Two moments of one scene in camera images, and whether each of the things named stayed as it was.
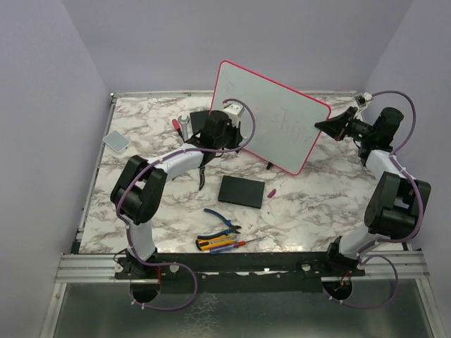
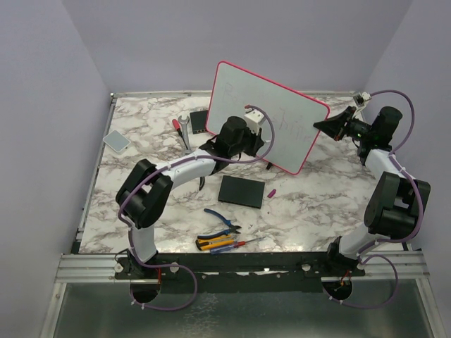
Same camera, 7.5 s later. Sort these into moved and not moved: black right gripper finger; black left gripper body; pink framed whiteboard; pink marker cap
Moved: black left gripper body
Not moved: pink marker cap; black right gripper finger; pink framed whiteboard
